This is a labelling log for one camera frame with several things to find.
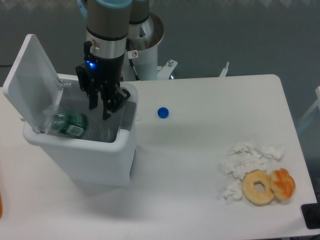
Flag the black device at corner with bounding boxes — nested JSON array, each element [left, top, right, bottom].
[[301, 203, 320, 230]]

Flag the small crumpled white tissue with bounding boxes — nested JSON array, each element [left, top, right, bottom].
[[223, 179, 243, 204]]

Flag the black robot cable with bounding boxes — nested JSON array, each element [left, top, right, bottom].
[[126, 39, 141, 82]]

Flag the orange object at left edge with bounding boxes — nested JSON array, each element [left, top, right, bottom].
[[0, 189, 4, 219]]

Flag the orange glazed twisted pastry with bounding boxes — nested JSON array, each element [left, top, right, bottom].
[[269, 168, 296, 201]]

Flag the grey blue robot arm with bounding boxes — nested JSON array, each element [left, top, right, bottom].
[[75, 0, 150, 120]]

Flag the white trash can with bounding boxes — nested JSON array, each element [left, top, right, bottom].
[[23, 74, 138, 187]]

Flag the large crumpled white tissue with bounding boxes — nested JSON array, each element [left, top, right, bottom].
[[223, 141, 285, 180]]

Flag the plain ring donut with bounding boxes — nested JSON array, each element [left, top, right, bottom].
[[241, 170, 275, 206]]

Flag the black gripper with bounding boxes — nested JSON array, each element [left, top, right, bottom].
[[75, 41, 131, 120]]

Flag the white trash can lid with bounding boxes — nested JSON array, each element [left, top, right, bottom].
[[3, 34, 71, 133]]

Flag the white chair part at right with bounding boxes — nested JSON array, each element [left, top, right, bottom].
[[296, 86, 320, 135]]

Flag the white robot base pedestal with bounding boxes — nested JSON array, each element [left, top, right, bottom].
[[122, 8, 164, 82]]

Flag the white metal frame bracket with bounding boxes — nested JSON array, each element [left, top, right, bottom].
[[157, 59, 178, 80]]

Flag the clear green label plastic bottle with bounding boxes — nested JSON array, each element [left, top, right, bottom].
[[43, 107, 89, 139]]

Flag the blue bottle cap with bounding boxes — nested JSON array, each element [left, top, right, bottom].
[[157, 107, 170, 119]]

